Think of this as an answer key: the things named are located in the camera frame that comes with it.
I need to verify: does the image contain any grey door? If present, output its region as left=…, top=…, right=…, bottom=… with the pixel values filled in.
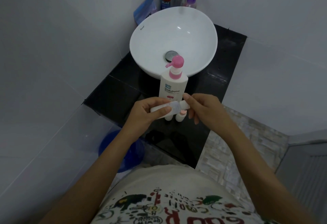
left=275, top=139, right=327, bottom=224

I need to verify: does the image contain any white hand sanitizer pump bottle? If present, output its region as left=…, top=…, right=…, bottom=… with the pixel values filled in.
left=159, top=55, right=189, bottom=102

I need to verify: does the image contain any person's right forearm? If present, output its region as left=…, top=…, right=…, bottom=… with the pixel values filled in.
left=217, top=124, right=317, bottom=224

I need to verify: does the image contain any blue plastic bucket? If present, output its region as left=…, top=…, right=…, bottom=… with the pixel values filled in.
left=98, top=130, right=145, bottom=173

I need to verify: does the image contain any metal sink drain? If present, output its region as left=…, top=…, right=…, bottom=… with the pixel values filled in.
left=165, top=50, right=178, bottom=62

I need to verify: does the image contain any white printed shirt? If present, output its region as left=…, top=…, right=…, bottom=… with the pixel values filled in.
left=91, top=165, right=264, bottom=224

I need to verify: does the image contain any person's left hand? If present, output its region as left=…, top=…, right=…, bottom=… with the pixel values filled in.
left=122, top=96, right=181, bottom=143

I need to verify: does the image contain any blue pouch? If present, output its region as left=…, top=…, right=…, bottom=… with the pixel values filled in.
left=133, top=0, right=157, bottom=25

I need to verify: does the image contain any person's left forearm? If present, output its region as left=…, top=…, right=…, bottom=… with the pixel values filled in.
left=41, top=128, right=141, bottom=224

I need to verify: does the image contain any person's right hand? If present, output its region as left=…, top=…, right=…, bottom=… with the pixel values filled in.
left=183, top=93, right=234, bottom=135

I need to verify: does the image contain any white round sink basin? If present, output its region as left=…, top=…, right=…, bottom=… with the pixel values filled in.
left=129, top=6, right=218, bottom=79

